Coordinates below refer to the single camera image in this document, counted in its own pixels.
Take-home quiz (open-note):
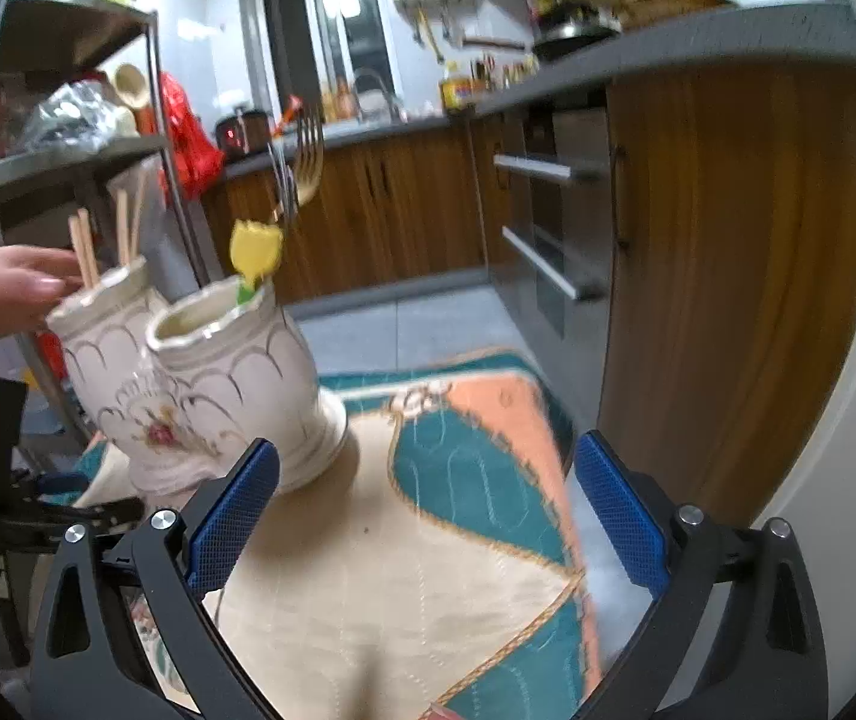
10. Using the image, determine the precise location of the printed teal and cream mat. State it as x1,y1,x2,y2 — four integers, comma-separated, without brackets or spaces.
71,349,607,720

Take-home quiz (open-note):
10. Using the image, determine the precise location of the built-in steel oven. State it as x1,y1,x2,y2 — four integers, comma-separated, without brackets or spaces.
494,103,610,340

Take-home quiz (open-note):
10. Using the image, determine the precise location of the cream plastic ladle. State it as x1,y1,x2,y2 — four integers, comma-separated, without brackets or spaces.
113,63,149,107

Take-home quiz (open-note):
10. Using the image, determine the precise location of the white ceramic double utensil holder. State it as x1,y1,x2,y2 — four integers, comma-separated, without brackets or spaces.
45,255,350,497

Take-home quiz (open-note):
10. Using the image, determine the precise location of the green yellow tulip spoon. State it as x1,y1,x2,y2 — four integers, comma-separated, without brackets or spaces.
229,219,285,305

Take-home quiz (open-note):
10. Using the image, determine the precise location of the clear plastic bag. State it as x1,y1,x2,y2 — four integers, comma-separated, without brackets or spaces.
25,81,123,152

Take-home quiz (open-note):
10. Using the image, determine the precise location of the steel kitchen faucet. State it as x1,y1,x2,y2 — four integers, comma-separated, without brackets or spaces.
351,67,404,122

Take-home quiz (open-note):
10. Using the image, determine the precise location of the wooden sink cabinet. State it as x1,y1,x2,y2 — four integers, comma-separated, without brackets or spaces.
201,118,528,308

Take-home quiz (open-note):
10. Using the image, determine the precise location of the dark red pressure cooker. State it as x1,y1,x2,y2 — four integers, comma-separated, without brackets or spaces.
215,110,272,156

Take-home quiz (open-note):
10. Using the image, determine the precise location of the yellow label oil bottle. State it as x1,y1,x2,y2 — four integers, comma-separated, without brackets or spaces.
440,62,478,115

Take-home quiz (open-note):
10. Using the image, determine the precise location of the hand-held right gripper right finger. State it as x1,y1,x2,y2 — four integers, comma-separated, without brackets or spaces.
573,429,831,720

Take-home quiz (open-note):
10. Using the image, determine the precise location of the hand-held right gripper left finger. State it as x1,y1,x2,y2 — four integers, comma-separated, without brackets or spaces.
29,437,283,720

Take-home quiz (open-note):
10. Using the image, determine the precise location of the wooden stove cabinet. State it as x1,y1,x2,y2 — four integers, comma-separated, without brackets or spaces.
599,60,856,527

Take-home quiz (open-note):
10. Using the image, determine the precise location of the black wok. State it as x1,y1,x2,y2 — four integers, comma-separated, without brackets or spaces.
527,4,625,62

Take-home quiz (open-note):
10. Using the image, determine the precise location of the silver metal fork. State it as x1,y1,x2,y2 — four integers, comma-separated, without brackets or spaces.
268,139,300,226

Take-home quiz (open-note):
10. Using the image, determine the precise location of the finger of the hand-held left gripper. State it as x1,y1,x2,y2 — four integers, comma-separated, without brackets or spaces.
23,467,91,501
26,497,147,539

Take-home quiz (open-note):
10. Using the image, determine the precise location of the person's left hand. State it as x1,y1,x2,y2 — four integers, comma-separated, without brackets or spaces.
0,246,85,346

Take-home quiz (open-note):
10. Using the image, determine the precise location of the red plastic bag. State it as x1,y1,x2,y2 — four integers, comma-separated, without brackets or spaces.
156,71,224,201

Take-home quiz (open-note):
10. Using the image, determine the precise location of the kitchen window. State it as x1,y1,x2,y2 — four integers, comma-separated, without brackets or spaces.
251,0,400,119

